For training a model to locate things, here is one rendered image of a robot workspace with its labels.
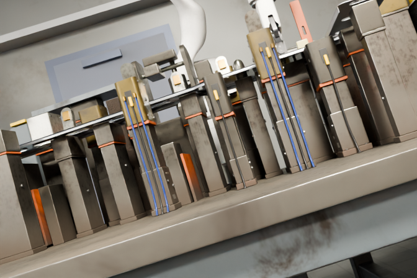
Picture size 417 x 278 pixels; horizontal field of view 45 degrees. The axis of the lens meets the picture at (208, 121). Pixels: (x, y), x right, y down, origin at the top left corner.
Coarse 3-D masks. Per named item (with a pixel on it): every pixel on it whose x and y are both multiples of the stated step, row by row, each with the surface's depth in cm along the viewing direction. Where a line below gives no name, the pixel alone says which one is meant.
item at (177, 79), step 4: (176, 72) 161; (172, 76) 161; (176, 76) 160; (180, 76) 160; (172, 80) 161; (176, 80) 160; (180, 80) 159; (176, 84) 160; (180, 84) 160; (184, 84) 161; (176, 88) 160; (180, 88) 159; (184, 88) 159; (180, 104) 158
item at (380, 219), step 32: (384, 192) 70; (416, 192) 70; (288, 224) 70; (320, 224) 70; (352, 224) 70; (384, 224) 70; (416, 224) 70; (192, 256) 70; (224, 256) 70; (256, 256) 70; (288, 256) 70; (320, 256) 70; (352, 256) 70
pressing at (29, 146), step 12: (336, 36) 131; (300, 48) 131; (288, 60) 143; (240, 72) 138; (252, 72) 144; (204, 84) 134; (228, 84) 152; (168, 96) 137; (180, 96) 145; (156, 108) 151; (96, 120) 139; (108, 120) 147; (120, 120) 155; (60, 132) 140; (72, 132) 148; (84, 132) 155; (24, 144) 141; (36, 144) 149; (48, 144) 156; (24, 156) 161
